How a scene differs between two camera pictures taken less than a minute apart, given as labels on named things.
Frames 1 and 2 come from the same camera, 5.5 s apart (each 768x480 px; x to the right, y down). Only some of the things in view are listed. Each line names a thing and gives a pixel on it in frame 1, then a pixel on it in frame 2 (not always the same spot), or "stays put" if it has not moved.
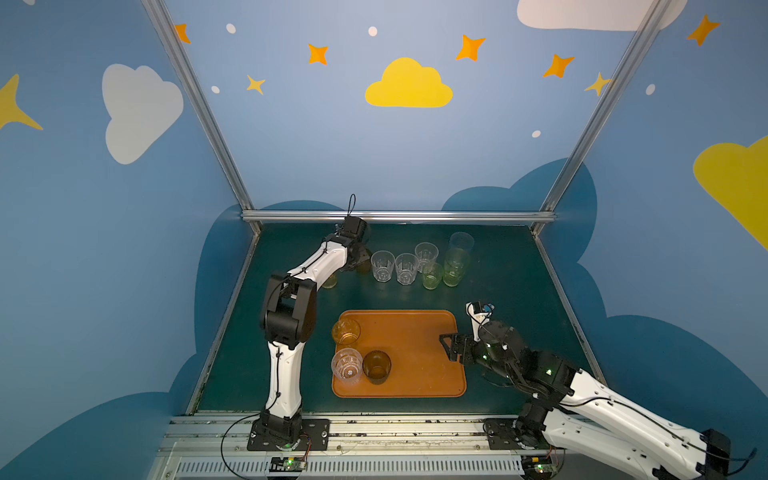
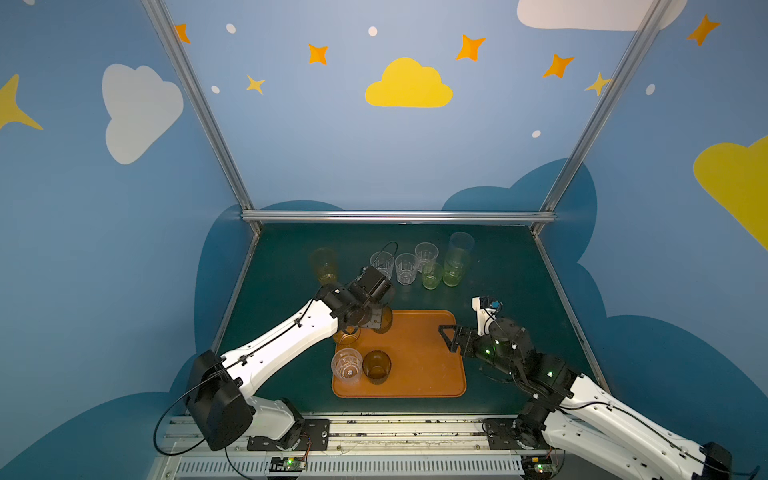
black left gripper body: [360, 250] → [365, 315]
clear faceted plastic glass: [347, 365] stays put
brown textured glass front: [376, 366] stays put
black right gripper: [464, 348] stays put
